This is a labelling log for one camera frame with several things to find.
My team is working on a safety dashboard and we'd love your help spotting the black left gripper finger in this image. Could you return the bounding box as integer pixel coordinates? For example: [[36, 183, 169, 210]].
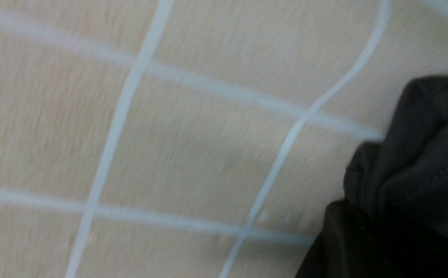
[[296, 200, 448, 278]]

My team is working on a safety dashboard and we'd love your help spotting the dark gray long-sleeve shirt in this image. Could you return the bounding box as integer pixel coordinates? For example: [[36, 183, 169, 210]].
[[343, 75, 448, 238]]

